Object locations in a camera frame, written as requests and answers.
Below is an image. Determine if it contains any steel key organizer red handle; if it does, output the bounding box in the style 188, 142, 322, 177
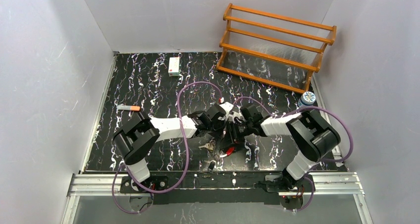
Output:
198, 140, 235, 172

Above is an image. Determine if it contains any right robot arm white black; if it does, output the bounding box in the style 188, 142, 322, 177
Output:
219, 104, 341, 188

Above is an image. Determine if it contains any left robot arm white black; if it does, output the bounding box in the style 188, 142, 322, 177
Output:
112, 102, 233, 182

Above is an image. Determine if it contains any white blue round jar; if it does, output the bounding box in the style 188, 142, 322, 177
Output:
297, 91, 316, 108

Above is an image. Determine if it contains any white red small box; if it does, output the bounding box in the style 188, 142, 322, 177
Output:
168, 56, 180, 76

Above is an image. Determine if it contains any orange wooden shelf rack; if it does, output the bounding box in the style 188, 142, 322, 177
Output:
216, 3, 337, 93

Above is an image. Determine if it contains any orange grey marker pen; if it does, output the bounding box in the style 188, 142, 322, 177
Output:
117, 105, 141, 112

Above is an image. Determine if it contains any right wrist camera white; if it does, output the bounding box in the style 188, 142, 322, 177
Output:
228, 111, 244, 124

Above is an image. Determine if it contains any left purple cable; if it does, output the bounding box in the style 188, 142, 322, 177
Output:
111, 81, 224, 215

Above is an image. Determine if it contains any aluminium frame rail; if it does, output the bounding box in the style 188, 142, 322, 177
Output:
61, 170, 373, 224

